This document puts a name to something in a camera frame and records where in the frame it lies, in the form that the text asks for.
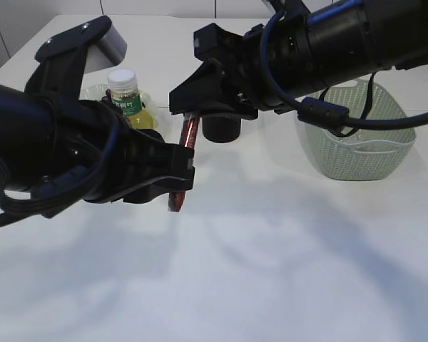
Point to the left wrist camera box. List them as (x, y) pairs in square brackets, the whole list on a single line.
[(107, 52)]

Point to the yellow tea bottle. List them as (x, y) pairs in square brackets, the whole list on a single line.
[(123, 86)]

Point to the green woven plastic basket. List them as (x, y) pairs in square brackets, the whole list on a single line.
[(367, 155)]

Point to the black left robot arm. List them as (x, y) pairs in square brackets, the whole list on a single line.
[(17, 144)]

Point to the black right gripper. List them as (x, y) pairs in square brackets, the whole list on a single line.
[(240, 75)]

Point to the black mesh pen holder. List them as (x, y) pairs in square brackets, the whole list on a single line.
[(221, 129)]

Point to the dark red grape bunch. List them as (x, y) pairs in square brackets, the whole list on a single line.
[(107, 96)]

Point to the black blue right robot arm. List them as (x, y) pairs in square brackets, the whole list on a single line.
[(307, 53)]

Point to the red glitter pen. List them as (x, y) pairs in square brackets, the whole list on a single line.
[(188, 137)]

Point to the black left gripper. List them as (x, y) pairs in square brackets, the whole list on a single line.
[(90, 152)]

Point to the green wavy glass plate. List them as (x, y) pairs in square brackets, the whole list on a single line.
[(153, 107)]

